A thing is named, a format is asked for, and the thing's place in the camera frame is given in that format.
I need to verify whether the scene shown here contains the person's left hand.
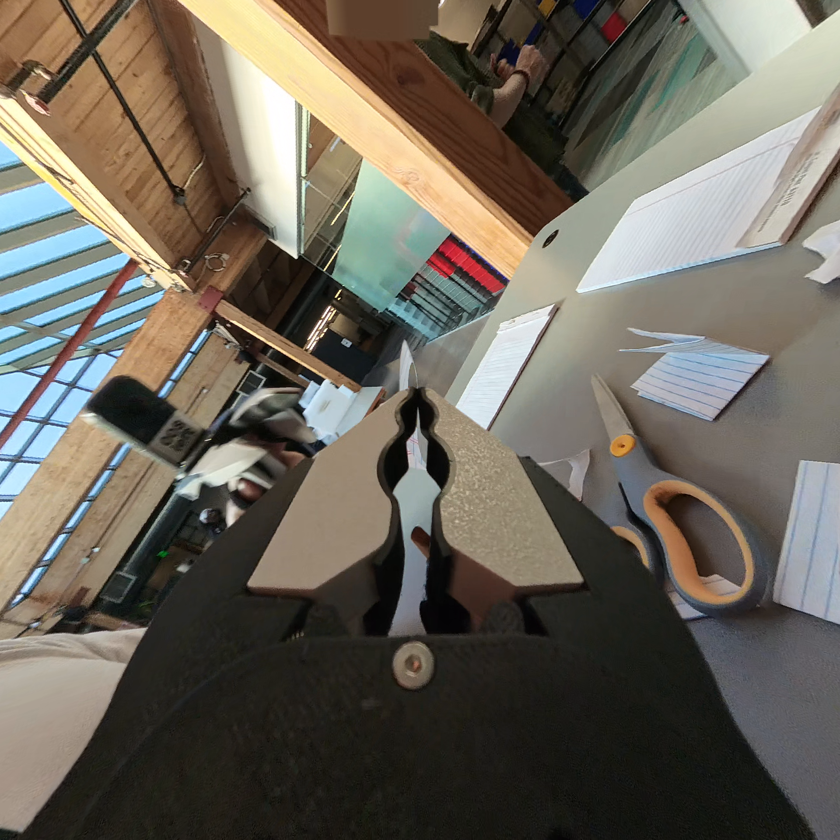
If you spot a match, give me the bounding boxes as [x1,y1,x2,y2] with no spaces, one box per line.
[226,451,294,521]

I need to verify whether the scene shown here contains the white paper offcut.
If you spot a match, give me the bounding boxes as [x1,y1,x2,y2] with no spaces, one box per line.
[538,449,595,503]

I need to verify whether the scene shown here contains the stack of red bins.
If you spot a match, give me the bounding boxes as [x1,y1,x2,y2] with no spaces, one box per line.
[410,236,511,309]

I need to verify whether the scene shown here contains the lined paper sheet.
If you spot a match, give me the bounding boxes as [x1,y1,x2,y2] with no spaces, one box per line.
[455,303,560,432]

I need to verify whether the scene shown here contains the light wooden post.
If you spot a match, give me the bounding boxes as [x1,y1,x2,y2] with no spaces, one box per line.
[177,0,573,280]

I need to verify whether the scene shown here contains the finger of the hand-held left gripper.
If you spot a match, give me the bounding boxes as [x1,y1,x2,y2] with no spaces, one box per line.
[226,387,317,447]
[172,438,280,496]

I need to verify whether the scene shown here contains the grey orange-handled scissors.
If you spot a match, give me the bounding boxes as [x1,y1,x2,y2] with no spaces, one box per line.
[591,374,770,618]

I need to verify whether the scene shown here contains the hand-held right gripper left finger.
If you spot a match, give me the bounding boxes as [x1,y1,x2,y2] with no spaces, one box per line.
[246,387,418,636]

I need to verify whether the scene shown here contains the white folded paper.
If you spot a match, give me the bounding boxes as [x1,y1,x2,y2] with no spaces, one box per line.
[802,220,840,284]

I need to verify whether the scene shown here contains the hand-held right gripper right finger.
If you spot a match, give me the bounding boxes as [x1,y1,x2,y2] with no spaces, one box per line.
[420,387,585,636]

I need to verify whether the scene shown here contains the large folded lined paper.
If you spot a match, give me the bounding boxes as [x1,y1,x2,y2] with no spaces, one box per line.
[619,327,770,422]

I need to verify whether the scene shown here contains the lined paper offcut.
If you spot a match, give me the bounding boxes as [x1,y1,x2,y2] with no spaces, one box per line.
[669,573,747,622]

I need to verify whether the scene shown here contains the lined paper piece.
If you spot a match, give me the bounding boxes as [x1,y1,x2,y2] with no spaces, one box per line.
[392,340,442,637]

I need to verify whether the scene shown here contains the red pipe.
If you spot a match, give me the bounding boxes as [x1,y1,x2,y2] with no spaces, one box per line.
[0,259,142,454]

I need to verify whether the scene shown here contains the lined writing pad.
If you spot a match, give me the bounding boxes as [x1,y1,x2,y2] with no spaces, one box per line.
[576,85,840,294]

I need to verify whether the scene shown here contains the white-topped table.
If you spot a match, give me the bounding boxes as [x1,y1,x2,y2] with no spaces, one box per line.
[302,382,388,437]

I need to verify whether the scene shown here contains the glass skylight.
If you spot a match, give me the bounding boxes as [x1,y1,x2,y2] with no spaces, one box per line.
[0,141,217,611]

